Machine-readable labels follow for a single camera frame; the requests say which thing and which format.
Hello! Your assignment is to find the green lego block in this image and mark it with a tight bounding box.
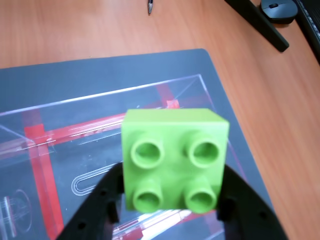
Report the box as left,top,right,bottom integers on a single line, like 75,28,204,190
121,108,231,215

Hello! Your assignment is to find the black monitor stand leg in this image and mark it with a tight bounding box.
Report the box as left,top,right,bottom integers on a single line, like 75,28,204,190
223,0,290,53

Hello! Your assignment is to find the grey rubber mat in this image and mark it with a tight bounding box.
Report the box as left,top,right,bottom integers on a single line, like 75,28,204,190
0,48,279,240

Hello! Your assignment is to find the black keyboard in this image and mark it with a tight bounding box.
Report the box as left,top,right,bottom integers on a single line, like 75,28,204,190
296,0,320,66

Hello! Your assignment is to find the grey computer mouse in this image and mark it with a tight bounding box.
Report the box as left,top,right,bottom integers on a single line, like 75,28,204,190
259,0,299,25

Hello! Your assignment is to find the transparent acrylic box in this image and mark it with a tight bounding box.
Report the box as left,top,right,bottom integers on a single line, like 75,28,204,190
0,73,248,240

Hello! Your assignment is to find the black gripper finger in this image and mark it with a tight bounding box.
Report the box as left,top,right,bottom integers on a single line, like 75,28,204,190
216,165,291,240
56,163,125,240

